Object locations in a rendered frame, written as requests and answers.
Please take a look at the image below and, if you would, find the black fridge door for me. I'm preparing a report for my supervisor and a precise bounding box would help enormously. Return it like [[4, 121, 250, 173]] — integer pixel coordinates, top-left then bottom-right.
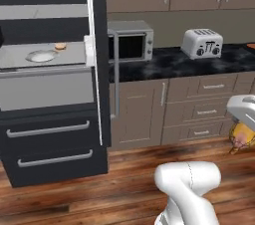
[[77, 0, 113, 148]]

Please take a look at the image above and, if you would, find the black fridge drawer front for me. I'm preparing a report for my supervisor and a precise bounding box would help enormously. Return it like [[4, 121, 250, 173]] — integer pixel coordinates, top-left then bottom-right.
[[0, 109, 102, 161], [2, 142, 110, 189]]

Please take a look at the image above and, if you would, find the grey fridge crisper drawer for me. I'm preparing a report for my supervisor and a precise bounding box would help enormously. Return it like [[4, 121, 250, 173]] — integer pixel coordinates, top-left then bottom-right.
[[0, 67, 97, 113]]

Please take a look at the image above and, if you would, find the brown chicken drumstick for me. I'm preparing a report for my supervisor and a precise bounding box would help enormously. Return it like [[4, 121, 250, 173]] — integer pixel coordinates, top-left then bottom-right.
[[54, 42, 68, 52]]

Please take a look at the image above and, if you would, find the grey fridge shelf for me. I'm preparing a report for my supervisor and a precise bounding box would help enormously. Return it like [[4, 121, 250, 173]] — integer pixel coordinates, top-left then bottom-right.
[[0, 3, 90, 21], [0, 41, 89, 72]]

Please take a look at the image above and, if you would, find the beige base cupboard door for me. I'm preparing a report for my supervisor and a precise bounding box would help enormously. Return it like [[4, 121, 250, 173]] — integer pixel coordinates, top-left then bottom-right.
[[110, 79, 169, 151]]

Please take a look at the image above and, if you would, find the silver microwave oven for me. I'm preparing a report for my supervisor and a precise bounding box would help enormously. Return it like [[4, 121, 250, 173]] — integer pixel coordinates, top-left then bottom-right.
[[107, 20, 155, 64]]

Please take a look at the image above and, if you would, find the beige drawer front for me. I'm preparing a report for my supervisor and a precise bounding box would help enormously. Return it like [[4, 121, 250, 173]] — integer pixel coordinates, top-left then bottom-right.
[[186, 73, 239, 100], [164, 95, 234, 128], [160, 119, 233, 146], [232, 71, 255, 97]]

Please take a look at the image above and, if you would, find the silver toaster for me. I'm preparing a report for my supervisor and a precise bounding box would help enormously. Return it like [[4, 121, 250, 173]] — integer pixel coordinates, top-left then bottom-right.
[[180, 28, 224, 61]]

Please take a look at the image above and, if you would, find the white plate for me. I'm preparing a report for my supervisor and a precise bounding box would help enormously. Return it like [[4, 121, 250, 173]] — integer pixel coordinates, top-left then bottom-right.
[[25, 49, 60, 64]]

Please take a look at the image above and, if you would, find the grey fridge door handle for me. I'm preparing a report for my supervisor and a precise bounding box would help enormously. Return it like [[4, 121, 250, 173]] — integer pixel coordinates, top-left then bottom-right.
[[114, 33, 121, 117]]

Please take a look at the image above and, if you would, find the silver base cupboard handle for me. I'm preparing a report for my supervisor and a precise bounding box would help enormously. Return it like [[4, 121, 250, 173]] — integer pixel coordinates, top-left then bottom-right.
[[160, 82, 166, 108]]

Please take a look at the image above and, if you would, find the silver drawer handle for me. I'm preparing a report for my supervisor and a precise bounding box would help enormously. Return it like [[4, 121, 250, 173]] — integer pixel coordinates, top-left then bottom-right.
[[202, 84, 226, 91], [193, 129, 210, 136], [196, 109, 218, 116]]

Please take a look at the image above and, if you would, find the grey fridge drawer handle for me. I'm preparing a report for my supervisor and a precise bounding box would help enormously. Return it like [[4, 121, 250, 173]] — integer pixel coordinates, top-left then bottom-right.
[[6, 119, 91, 139], [17, 148, 95, 169]]

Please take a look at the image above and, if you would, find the wire stand with yellow fruit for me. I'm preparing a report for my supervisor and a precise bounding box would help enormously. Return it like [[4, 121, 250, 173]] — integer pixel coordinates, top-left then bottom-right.
[[228, 120, 255, 156]]

